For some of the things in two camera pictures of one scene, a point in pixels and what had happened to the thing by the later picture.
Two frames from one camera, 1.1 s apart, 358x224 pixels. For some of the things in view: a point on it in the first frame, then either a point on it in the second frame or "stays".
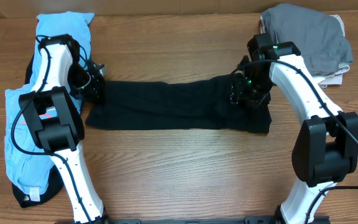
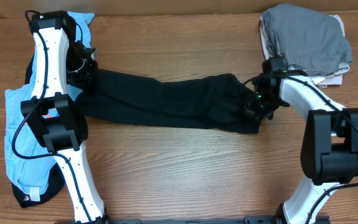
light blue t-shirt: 30,169 stays
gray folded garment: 319,37 stays
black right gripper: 237,91 → 249,111
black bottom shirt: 22,200 stays
